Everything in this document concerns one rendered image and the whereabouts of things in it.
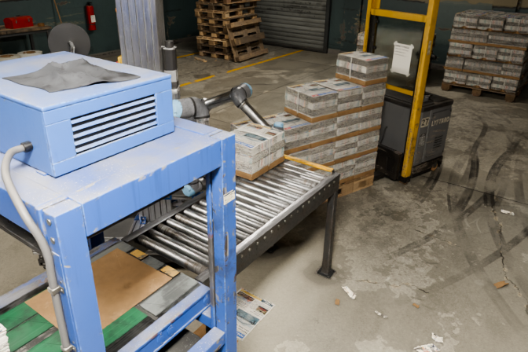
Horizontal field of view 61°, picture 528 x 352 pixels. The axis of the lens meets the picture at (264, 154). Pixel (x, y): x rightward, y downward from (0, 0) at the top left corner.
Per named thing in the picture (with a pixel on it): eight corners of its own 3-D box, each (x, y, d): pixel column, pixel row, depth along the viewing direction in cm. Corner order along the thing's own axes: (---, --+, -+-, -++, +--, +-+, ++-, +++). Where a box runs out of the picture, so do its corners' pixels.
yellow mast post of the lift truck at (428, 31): (397, 174, 457) (426, -10, 386) (403, 172, 462) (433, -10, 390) (405, 177, 450) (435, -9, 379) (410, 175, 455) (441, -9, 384)
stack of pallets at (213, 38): (229, 46, 1113) (228, -10, 1061) (261, 51, 1069) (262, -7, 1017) (194, 56, 1009) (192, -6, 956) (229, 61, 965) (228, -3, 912)
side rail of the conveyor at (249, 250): (331, 187, 304) (333, 171, 299) (339, 189, 301) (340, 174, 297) (195, 298, 204) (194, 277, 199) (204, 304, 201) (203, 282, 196)
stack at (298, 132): (229, 209, 406) (229, 122, 372) (326, 177, 468) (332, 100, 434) (254, 229, 377) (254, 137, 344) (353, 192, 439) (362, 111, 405)
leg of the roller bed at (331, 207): (324, 268, 332) (331, 187, 304) (331, 271, 329) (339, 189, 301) (320, 273, 328) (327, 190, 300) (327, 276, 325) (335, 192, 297)
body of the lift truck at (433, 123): (361, 158, 515) (368, 90, 483) (393, 148, 544) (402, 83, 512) (410, 181, 464) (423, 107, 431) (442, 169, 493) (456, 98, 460)
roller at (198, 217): (187, 213, 257) (187, 206, 255) (253, 242, 233) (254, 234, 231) (181, 217, 253) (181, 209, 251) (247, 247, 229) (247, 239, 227)
